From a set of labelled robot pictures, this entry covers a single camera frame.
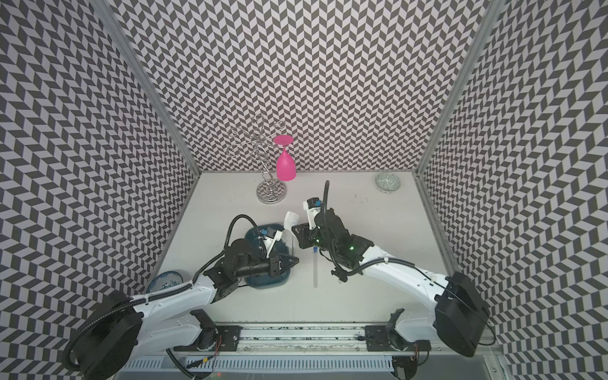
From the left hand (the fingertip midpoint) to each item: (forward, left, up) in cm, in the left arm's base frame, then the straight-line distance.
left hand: (297, 264), depth 75 cm
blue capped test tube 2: (+4, -6, -13) cm, 15 cm away
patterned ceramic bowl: (+45, -40, -10) cm, 61 cm away
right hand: (+8, +1, +6) cm, 10 cm away
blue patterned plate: (-2, +47, -9) cm, 48 cm away
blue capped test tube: (+6, +2, +4) cm, 7 cm away
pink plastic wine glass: (+35, +6, +8) cm, 37 cm away
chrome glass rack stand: (+41, +16, -12) cm, 46 cm away
